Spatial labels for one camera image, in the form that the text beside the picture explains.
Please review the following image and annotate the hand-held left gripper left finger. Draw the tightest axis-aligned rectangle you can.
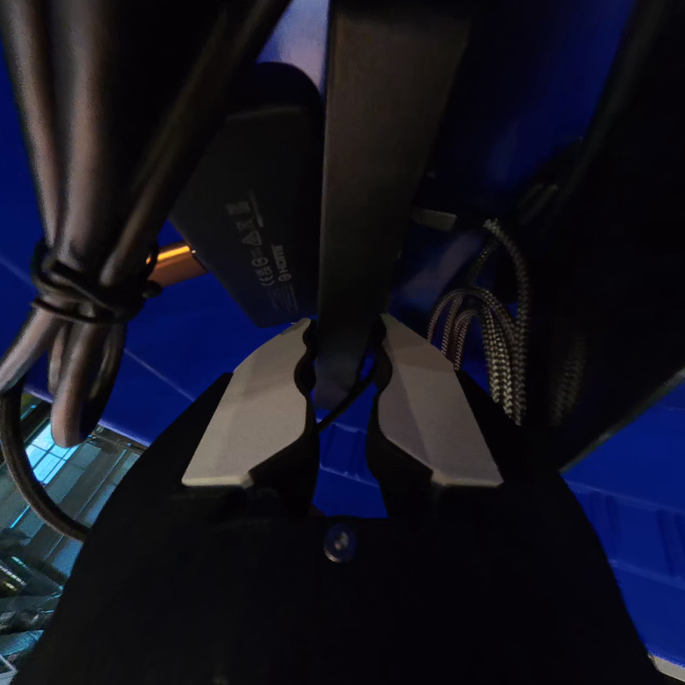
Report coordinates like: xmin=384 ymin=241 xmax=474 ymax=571
xmin=182 ymin=317 xmax=318 ymax=514

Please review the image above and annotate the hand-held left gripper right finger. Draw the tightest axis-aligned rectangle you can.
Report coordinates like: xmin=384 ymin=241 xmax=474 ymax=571
xmin=367 ymin=313 xmax=504 ymax=516

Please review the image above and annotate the blue plastic bin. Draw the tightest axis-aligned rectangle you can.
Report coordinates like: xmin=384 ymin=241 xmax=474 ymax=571
xmin=0 ymin=0 xmax=685 ymax=675

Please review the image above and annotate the short black hub cable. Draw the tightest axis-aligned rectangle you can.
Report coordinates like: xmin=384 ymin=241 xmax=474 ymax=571
xmin=316 ymin=350 xmax=378 ymax=431

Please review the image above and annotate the grey braided usb cable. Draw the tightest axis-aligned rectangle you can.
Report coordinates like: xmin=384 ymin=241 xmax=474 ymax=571
xmin=426 ymin=217 xmax=534 ymax=427

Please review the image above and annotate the black cable with orange plug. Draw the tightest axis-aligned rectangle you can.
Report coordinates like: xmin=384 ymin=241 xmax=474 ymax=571
xmin=144 ymin=240 xmax=208 ymax=285

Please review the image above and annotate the slim dark grey usb hub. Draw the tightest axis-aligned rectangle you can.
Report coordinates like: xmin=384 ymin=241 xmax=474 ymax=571
xmin=167 ymin=60 xmax=325 ymax=329

